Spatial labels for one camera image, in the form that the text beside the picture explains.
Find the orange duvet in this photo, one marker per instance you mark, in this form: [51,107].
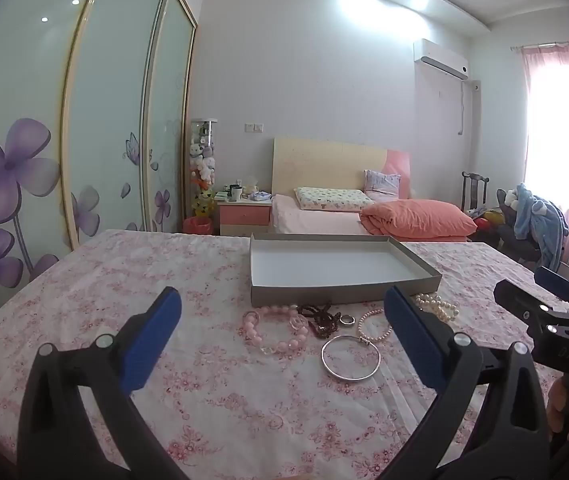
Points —
[414,217]

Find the clear plush toy tube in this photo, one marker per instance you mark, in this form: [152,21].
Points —
[203,160]

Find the white mug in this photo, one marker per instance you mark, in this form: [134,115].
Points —
[235,193]

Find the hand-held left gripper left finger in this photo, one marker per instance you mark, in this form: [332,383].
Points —
[157,330]

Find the person's right hand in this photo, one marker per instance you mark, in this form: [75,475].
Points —
[562,405]

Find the patterned white pillow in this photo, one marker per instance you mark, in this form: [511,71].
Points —
[332,200]

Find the bed with pink sheet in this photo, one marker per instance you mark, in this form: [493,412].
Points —
[314,221]

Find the thin silver bangle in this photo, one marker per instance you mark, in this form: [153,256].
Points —
[323,360]

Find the white air conditioner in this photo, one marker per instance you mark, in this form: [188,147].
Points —
[439,57]

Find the dark wooden chair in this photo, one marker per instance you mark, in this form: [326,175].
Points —
[474,190]

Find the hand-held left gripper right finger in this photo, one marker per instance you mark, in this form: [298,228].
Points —
[414,340]

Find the purple print pillow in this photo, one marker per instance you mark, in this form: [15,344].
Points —
[382,185]

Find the pink floral tablecloth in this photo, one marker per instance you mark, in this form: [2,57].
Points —
[214,400]

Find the pink and white nightstand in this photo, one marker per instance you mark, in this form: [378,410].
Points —
[244,215]

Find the colourful toy pile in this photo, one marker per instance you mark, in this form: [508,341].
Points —
[487,220]

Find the grey cardboard box tray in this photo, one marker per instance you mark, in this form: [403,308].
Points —
[324,265]

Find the beige and pink headboard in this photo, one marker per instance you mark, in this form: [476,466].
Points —
[324,165]

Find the flower-print sliding wardrobe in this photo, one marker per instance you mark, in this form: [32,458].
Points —
[104,110]

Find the tissue pack on nightstand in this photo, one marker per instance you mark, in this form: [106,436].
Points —
[259,196]

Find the dark office chair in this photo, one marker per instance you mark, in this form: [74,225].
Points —
[512,240]

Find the red waste bin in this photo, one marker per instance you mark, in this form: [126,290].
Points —
[198,225]

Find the recessed ceiling light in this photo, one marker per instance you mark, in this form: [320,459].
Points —
[418,1]

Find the white wall switch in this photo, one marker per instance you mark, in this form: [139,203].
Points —
[254,127]

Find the blue plush garment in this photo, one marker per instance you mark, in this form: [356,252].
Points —
[539,215]

